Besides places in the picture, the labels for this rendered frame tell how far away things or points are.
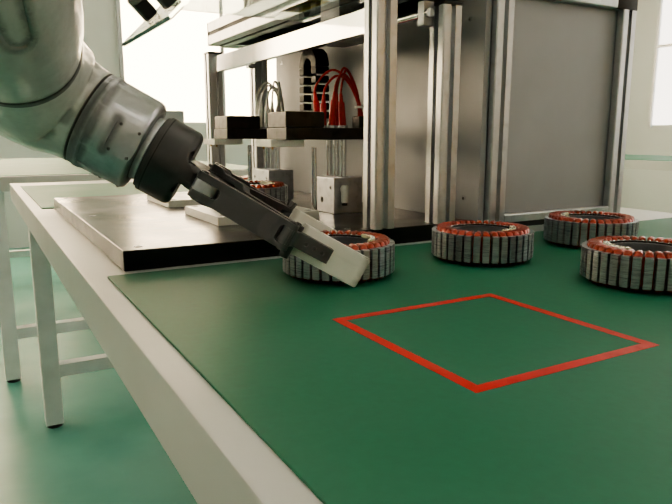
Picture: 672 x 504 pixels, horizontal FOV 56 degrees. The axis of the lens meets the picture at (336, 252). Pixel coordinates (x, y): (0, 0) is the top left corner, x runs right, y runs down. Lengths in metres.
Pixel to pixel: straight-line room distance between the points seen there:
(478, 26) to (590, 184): 0.32
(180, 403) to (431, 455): 0.14
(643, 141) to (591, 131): 7.16
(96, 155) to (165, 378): 0.26
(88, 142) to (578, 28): 0.71
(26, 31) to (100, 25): 5.28
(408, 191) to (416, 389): 0.68
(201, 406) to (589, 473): 0.19
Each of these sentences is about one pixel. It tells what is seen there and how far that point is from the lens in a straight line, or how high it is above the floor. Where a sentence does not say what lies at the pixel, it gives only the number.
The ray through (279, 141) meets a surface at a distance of 0.91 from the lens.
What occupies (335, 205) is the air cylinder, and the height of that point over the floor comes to 0.78.
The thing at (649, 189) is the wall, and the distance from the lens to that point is 8.16.
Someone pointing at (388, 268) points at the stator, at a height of 0.76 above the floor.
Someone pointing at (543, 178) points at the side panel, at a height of 0.82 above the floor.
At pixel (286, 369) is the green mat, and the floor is 0.75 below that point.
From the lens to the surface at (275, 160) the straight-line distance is 1.18.
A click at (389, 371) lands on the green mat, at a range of 0.38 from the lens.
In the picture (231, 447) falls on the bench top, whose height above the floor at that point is 0.75.
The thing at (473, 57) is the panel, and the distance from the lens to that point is 0.90.
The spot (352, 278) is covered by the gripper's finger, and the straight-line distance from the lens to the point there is 0.57.
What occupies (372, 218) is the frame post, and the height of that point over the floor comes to 0.78.
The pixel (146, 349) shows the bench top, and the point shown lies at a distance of 0.44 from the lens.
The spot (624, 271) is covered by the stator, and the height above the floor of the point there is 0.77.
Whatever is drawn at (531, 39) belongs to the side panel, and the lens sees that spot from 0.95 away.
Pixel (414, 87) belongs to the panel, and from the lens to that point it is 1.00.
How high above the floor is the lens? 0.89
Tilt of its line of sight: 10 degrees down
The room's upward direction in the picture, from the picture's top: straight up
